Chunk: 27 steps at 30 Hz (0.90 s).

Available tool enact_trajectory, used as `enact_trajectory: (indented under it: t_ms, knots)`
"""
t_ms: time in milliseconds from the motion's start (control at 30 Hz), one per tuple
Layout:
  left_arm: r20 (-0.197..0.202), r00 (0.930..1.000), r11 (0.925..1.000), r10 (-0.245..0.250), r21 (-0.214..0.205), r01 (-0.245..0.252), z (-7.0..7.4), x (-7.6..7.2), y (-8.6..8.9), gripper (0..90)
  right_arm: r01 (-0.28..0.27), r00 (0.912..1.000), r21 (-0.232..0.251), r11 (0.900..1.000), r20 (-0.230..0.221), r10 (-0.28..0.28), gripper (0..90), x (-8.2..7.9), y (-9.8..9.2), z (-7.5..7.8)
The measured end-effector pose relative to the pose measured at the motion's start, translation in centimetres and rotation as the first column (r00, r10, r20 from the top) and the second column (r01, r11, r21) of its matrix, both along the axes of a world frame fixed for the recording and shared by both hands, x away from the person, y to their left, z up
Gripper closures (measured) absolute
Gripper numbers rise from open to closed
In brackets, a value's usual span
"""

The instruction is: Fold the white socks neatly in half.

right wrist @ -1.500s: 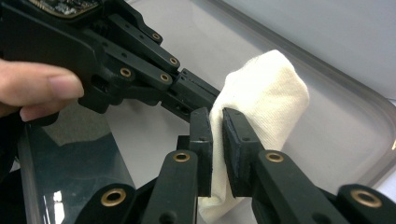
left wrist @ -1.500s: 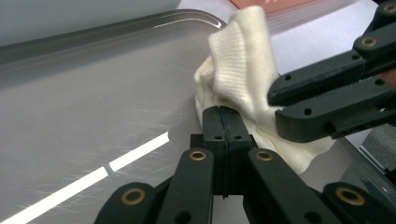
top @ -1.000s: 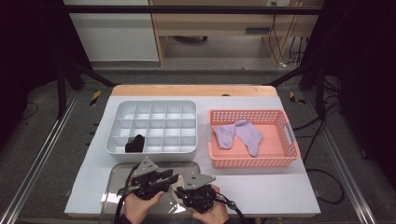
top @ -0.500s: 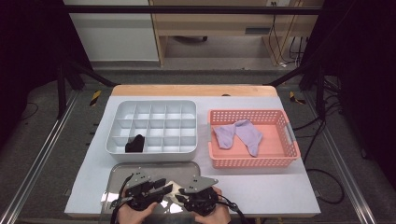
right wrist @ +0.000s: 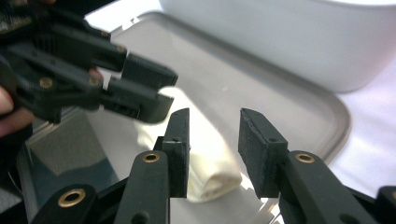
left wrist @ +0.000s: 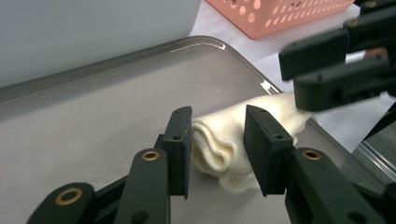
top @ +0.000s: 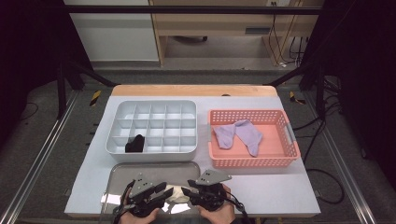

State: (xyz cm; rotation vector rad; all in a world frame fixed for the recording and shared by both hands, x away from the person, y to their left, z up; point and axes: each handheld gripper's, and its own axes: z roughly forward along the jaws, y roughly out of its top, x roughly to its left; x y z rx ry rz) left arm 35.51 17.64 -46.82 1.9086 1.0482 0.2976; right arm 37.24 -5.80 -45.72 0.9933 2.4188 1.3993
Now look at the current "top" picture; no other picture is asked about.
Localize yellow black tape strip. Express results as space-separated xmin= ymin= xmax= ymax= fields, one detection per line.
xmin=90 ymin=90 xmax=103 ymax=107
xmin=289 ymin=91 xmax=308 ymax=105

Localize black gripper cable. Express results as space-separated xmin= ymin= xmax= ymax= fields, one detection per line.
xmin=112 ymin=181 xmax=135 ymax=224
xmin=223 ymin=190 xmax=252 ymax=224

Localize white cabinet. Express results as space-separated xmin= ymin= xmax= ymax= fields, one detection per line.
xmin=64 ymin=0 xmax=160 ymax=63

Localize black crossbar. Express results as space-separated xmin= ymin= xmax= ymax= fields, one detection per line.
xmin=64 ymin=5 xmax=323 ymax=16

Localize yellow cable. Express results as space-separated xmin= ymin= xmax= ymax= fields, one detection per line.
xmin=269 ymin=15 xmax=298 ymax=66

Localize black curtain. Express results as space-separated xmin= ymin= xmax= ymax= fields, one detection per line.
xmin=0 ymin=0 xmax=94 ymax=147
xmin=303 ymin=0 xmax=396 ymax=188

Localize person's right hand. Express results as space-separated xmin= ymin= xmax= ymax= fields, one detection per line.
xmin=198 ymin=183 xmax=236 ymax=224

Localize white divided storage box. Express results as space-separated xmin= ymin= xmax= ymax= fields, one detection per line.
xmin=105 ymin=99 xmax=198 ymax=163

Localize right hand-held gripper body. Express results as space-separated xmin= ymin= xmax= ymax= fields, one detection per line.
xmin=191 ymin=169 xmax=233 ymax=213

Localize light wooden desk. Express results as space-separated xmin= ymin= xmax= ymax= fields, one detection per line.
xmin=148 ymin=0 xmax=325 ymax=68

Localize black sock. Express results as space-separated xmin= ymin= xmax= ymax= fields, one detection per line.
xmin=124 ymin=133 xmax=146 ymax=154

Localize metal tray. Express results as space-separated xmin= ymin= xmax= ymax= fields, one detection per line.
xmin=100 ymin=161 xmax=203 ymax=224

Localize wooden table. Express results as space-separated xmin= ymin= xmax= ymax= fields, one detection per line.
xmin=64 ymin=84 xmax=321 ymax=218

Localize pink perforated plastic basket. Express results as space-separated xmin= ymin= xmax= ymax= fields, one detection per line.
xmin=207 ymin=108 xmax=302 ymax=170

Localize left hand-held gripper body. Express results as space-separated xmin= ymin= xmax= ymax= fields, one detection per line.
xmin=113 ymin=173 xmax=161 ymax=218

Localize purple sock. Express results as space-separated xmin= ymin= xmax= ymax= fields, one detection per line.
xmin=234 ymin=119 xmax=263 ymax=158
xmin=212 ymin=123 xmax=237 ymax=150

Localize black metal stand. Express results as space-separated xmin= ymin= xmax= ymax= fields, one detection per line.
xmin=267 ymin=59 xmax=328 ymax=120
xmin=55 ymin=59 xmax=120 ymax=120

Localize black floor cable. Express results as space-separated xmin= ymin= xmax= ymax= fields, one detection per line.
xmin=20 ymin=102 xmax=40 ymax=122
xmin=306 ymin=167 xmax=346 ymax=205

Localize person's left hand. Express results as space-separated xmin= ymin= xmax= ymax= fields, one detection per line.
xmin=120 ymin=207 xmax=160 ymax=224

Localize cream sock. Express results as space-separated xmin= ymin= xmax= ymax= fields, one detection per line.
xmin=162 ymin=184 xmax=191 ymax=205

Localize metal floor rail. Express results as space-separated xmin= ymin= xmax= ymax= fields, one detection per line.
xmin=0 ymin=90 xmax=80 ymax=224
xmin=303 ymin=91 xmax=378 ymax=224

